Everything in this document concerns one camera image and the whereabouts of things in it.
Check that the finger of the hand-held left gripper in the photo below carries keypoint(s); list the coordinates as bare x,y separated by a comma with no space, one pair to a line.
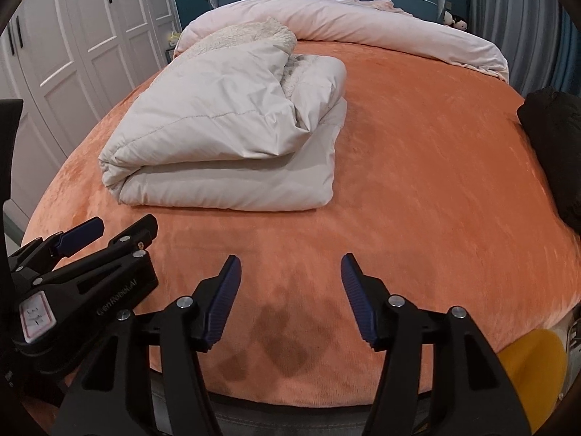
84,235
131,236

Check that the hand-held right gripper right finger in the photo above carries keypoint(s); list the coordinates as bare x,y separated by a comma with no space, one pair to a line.
358,299

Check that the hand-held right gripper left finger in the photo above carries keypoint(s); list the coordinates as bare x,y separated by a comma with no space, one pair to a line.
224,299

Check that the white puffer jacket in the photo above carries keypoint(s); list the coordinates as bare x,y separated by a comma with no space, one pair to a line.
218,122

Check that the bed with orange cover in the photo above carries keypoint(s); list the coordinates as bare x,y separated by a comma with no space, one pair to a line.
431,168

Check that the white panelled wardrobe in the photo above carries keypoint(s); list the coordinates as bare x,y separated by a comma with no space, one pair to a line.
59,54

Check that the yellow plastic object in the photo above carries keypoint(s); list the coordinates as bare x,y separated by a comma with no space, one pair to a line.
535,363

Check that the black cloth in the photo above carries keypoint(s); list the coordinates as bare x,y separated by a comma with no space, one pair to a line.
553,145

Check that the pale pink duvet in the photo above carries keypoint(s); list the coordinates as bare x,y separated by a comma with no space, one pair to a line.
386,32

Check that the small black white plush toy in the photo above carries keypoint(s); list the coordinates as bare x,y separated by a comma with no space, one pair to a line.
460,23
448,17

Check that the pink fluffy pillow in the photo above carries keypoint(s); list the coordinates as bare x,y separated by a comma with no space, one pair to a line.
390,5

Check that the grey curtain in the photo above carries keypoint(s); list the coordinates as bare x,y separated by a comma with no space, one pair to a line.
522,32

